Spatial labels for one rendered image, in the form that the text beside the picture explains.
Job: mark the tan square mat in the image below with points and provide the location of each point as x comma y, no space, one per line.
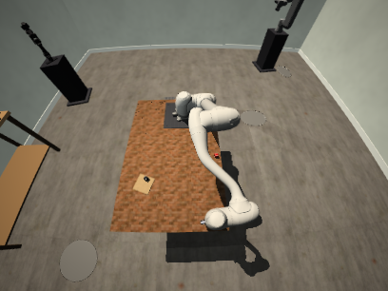
142,185

